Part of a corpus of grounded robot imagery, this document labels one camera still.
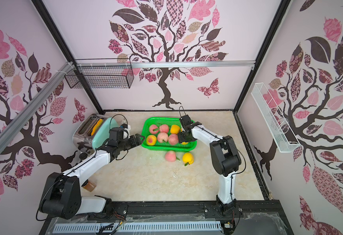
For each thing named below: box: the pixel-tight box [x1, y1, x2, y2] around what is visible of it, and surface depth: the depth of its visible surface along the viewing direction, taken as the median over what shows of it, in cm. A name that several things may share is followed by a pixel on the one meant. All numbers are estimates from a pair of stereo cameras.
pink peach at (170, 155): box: [164, 150, 177, 163], surface depth 92 cm
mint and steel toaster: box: [73, 113, 120, 154], surface depth 89 cm
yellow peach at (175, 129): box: [170, 124, 180, 135], surface depth 103 cm
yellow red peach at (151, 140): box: [146, 134, 157, 146], surface depth 97 cm
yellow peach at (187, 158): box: [182, 152, 195, 166], surface depth 89 cm
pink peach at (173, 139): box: [168, 133, 179, 146], surface depth 98 cm
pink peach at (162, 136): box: [157, 131, 169, 143], surface depth 99 cm
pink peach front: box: [148, 124, 160, 135], surface depth 103 cm
